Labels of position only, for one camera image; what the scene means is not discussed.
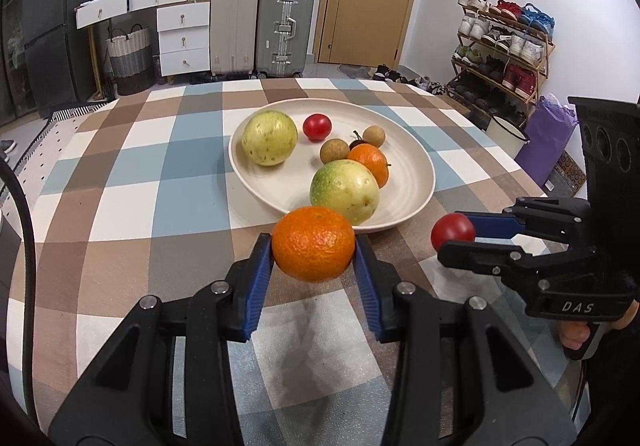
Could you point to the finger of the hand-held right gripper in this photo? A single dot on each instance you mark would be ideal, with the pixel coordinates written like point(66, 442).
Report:
point(475, 256)
point(495, 225)

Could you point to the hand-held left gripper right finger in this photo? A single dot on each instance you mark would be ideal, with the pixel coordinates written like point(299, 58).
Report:
point(367, 286)

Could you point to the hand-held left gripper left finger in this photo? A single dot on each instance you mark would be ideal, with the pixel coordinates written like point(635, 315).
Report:
point(257, 286)

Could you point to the red tomato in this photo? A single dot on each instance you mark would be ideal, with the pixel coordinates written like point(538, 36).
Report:
point(316, 127)
point(450, 231)

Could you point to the orange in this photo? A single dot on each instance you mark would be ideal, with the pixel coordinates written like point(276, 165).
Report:
point(312, 243)
point(372, 160)

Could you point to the yellow green guava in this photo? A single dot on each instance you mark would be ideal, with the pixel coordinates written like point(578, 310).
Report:
point(342, 191)

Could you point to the cream round plate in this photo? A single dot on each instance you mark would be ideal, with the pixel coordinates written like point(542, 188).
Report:
point(280, 186)

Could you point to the brown longan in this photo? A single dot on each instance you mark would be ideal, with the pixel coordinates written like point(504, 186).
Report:
point(375, 134)
point(334, 150)

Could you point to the person's right forearm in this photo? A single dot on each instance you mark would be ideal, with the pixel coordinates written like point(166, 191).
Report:
point(617, 376)

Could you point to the person's right hand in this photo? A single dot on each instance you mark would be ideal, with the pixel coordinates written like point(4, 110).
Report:
point(572, 336)

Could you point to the brown patterned doormat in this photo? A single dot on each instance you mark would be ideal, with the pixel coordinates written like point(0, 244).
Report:
point(567, 170)

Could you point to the white enamel basin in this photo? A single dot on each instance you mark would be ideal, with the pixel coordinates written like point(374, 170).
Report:
point(502, 135)

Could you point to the purple bag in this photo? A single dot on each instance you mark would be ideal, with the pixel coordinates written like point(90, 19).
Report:
point(545, 140)

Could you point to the checked tablecloth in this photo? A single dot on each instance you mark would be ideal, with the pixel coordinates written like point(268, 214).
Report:
point(150, 236)

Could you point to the dark cherry with stem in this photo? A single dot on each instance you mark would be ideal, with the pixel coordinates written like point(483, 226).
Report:
point(356, 144)

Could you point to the pale yellow guava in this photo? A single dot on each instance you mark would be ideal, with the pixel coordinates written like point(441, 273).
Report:
point(270, 138)

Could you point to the grey shoe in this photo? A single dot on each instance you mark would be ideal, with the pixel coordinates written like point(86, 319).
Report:
point(427, 84)

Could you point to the wooden shoe rack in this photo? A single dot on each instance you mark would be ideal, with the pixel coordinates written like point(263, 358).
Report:
point(546, 56)

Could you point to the black shoe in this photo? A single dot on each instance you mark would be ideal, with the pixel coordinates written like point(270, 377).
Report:
point(386, 73)

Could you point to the shoe rack with shoes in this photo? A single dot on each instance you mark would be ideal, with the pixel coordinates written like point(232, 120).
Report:
point(500, 33)

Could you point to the grey doormat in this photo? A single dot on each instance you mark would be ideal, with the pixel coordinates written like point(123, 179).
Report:
point(355, 70)

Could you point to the striped floor mat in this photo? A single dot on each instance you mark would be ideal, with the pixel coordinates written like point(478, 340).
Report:
point(75, 111)

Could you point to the woven laundry basket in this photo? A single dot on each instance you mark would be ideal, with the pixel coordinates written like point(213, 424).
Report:
point(130, 65)

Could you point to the white drawer desk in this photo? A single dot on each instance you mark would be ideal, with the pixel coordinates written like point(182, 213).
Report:
point(182, 40)

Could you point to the beige suitcase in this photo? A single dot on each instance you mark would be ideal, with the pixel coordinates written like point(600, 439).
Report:
point(232, 25)

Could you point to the silver suitcase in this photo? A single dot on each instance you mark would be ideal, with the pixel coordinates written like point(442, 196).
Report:
point(282, 25)

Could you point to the dark glass cabinet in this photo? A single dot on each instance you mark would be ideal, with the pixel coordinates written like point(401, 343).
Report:
point(12, 50)

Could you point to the dark refrigerator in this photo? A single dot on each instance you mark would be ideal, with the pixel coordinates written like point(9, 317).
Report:
point(60, 0)

